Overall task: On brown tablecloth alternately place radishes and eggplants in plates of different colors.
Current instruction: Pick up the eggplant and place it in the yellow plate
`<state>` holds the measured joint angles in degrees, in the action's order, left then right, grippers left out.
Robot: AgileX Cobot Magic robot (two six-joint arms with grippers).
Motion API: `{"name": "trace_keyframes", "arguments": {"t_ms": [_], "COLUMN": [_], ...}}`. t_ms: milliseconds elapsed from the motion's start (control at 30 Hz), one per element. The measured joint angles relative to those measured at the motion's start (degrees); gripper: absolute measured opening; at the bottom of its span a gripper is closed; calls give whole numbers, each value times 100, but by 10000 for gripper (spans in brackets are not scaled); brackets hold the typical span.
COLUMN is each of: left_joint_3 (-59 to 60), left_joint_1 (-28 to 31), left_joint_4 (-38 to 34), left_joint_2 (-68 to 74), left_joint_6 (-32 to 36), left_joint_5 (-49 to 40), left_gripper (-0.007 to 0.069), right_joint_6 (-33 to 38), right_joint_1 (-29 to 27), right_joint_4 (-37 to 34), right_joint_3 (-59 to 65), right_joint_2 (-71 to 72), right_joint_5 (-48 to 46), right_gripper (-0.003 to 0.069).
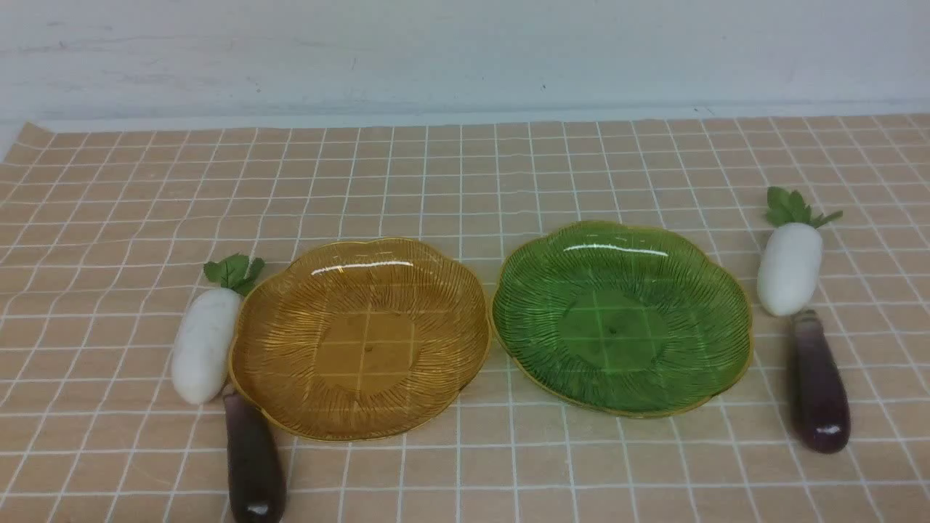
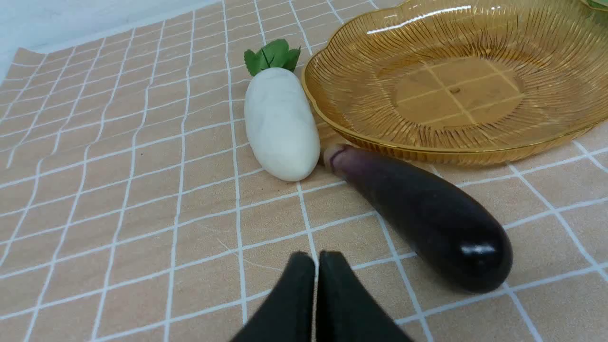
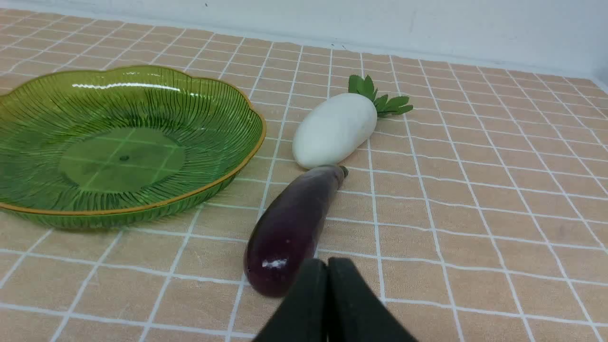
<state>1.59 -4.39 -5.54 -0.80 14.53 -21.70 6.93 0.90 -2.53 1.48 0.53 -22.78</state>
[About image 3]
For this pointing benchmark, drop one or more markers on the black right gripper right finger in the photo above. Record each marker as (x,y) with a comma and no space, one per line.
(354,313)

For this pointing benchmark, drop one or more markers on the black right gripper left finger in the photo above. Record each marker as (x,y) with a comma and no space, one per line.
(299,318)

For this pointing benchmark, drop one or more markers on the dark purple eggplant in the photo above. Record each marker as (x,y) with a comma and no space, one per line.
(288,231)

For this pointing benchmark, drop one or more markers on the white radish with leaves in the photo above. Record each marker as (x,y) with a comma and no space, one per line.
(335,128)

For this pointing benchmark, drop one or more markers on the checkered orange tablecloth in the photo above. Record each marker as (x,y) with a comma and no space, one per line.
(480,216)

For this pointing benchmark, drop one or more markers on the green ribbed glass plate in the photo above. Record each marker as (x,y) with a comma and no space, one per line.
(101,149)

